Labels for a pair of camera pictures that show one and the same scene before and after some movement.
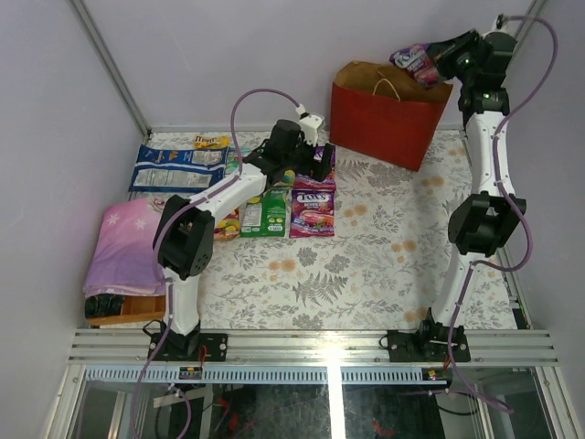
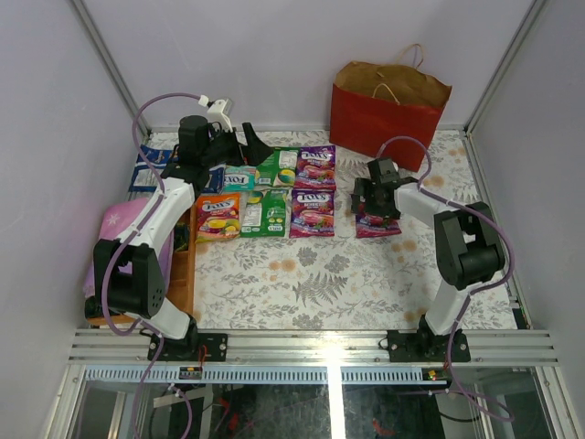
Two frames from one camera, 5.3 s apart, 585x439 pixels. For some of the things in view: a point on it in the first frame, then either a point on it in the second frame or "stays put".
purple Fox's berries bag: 312,213 stays put
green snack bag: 266,216 stays put
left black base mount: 193,347 stays put
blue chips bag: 177,170 stays put
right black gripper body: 463,69 -> 364,187
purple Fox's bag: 418,59 -> 370,225
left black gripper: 321,161 -> 233,144
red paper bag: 380,112 stays put
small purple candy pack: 304,181 stays put
